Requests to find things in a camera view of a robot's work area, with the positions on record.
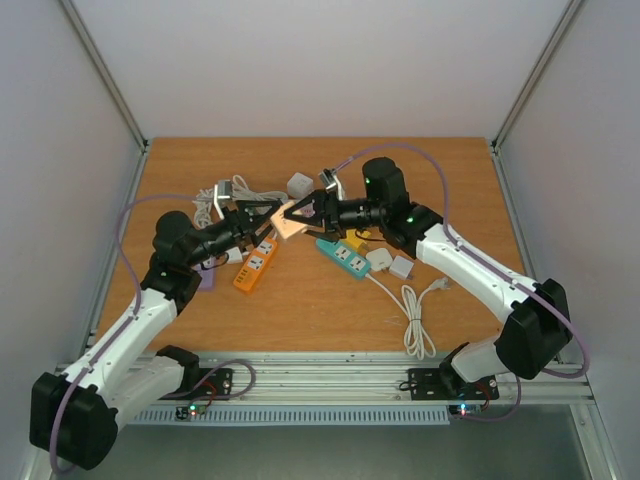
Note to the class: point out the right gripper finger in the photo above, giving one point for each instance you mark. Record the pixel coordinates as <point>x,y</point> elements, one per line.
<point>329,235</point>
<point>309,210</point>

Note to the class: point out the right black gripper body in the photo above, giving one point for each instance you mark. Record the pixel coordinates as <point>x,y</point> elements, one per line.
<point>325,211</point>

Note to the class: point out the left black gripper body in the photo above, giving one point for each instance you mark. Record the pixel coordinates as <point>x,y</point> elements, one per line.
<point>238,225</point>

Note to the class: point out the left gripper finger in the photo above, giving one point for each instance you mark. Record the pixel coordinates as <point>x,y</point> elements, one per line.
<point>255,235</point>
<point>254,209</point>

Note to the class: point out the yellow cube socket adapter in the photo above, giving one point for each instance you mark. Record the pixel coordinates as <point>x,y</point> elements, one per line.
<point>358,241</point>

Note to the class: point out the beige cube socket adapter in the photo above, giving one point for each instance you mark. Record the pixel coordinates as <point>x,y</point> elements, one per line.
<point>284,228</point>

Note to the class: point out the white square charger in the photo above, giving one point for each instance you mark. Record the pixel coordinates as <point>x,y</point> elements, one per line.
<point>401,268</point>

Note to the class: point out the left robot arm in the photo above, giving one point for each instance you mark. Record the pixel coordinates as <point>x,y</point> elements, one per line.
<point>76,415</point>

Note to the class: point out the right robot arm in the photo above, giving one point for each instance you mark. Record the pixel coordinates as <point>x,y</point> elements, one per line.
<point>534,315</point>

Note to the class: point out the white round plug charger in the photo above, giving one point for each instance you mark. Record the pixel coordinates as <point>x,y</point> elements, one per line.
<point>379,259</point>

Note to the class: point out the small white usb charger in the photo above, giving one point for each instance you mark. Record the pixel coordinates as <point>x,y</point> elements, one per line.
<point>235,256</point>

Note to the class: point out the orange power strip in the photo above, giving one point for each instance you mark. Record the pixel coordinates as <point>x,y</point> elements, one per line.
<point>255,266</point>

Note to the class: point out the white cube charger back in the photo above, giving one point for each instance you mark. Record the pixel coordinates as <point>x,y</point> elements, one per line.
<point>299,185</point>

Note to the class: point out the teal power strip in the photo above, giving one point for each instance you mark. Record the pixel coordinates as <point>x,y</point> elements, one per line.
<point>344,257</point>

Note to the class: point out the purple power strip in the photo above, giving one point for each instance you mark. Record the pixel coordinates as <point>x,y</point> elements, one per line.
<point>207,278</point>

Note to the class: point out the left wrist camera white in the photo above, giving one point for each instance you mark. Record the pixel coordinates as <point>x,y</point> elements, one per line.
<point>223,198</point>

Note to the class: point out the aluminium rail frame front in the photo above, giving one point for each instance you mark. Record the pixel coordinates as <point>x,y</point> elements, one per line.
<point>341,378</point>

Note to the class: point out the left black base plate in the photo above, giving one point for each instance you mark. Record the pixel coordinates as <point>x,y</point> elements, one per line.
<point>202,384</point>

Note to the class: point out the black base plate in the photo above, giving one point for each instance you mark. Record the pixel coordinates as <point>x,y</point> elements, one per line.
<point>202,384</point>
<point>427,384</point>

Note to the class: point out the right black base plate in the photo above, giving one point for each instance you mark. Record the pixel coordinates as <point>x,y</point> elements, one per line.
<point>427,384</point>

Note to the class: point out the grey slotted cable duct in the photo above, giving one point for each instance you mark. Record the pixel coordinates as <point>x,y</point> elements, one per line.
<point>299,415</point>

